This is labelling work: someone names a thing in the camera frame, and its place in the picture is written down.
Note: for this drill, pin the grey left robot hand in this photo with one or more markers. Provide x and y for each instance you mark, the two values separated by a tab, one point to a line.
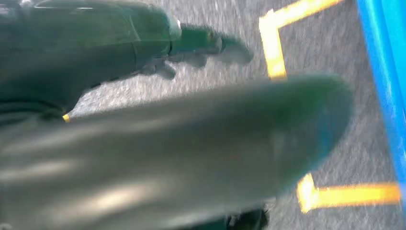
79	41

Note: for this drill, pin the robot leg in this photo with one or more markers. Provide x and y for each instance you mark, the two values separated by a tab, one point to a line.
158	158

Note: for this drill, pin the yellow floor tape square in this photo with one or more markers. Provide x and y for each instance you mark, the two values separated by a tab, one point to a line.
272	47

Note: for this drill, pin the blue metal shelf unit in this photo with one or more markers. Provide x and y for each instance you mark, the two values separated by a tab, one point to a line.
387	63

